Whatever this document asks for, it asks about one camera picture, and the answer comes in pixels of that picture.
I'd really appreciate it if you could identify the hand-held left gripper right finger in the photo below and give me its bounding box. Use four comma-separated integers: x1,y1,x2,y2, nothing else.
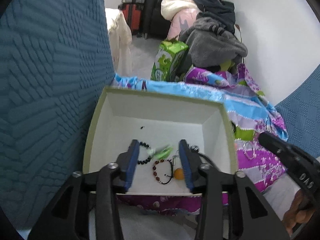
178,139,290,240

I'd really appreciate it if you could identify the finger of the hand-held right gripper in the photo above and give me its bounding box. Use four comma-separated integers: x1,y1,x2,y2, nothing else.
259,131,302,165

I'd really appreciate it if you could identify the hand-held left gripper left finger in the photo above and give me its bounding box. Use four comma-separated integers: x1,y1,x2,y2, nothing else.
27,139,140,240

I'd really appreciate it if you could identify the orange round bead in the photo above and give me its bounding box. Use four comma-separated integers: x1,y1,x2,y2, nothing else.
173,167,187,181

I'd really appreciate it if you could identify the black bead bracelet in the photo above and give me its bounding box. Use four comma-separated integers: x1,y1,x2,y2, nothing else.
137,141,152,166

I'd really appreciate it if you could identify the brown bead bracelet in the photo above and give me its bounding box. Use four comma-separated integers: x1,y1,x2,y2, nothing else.
152,159,175,185

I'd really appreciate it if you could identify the green leaf hair clip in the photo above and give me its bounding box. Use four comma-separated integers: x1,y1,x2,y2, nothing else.
149,144,175,160

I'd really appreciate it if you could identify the white cardboard box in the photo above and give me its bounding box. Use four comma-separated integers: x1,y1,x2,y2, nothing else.
82,85,238,197

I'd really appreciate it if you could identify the person's right hand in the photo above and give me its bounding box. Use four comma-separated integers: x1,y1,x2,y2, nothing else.
282,190,315,237

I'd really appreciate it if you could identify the floral printed cloth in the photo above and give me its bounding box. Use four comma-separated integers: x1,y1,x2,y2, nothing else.
112,64,289,215

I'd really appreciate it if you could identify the blue covered chair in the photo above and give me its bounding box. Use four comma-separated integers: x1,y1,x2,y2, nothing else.
0,0,115,230
274,65,320,160

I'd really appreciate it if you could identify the lime green stool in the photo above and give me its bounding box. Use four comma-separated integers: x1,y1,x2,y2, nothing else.
220,60,238,73

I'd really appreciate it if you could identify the green printed carton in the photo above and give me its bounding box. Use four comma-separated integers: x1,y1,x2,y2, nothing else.
150,39,189,82

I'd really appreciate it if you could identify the grey fleece garment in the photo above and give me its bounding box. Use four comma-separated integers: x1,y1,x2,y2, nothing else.
179,17,248,74

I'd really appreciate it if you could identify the cream lace cover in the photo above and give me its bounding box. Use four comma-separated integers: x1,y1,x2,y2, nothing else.
105,7,133,74

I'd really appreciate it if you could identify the pink garment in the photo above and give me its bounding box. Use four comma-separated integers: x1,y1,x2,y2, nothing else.
167,7,200,40

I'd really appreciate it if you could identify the red suitcase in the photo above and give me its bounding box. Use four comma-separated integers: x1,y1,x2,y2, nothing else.
118,3,145,35

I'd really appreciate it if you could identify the dark blue jacket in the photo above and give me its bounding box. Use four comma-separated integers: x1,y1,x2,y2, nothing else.
190,0,237,34

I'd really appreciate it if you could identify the black suitcase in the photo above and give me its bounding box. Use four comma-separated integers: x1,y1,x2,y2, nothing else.
142,0,172,39

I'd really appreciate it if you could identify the white duvet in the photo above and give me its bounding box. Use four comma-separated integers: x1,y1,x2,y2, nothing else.
161,0,198,22

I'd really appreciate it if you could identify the thin silver ring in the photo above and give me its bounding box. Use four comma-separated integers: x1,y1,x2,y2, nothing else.
240,141,256,159

